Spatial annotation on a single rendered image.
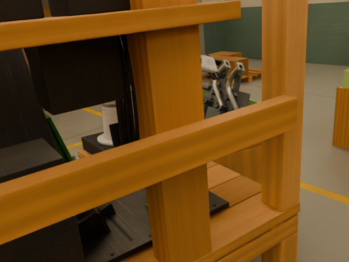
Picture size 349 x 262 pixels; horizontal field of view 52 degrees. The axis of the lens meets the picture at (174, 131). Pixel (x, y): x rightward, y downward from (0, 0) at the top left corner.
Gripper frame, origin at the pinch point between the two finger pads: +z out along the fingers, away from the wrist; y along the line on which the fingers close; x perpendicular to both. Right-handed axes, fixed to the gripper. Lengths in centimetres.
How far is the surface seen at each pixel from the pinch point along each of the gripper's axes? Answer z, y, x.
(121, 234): -65, -87, -2
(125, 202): -59, -73, 7
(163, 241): -62, -96, -22
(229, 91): 12.9, -2.5, 11.6
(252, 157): 28, -36, 26
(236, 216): -31, -87, -16
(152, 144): -75, -83, -47
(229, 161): 13.8, -38.3, 28.7
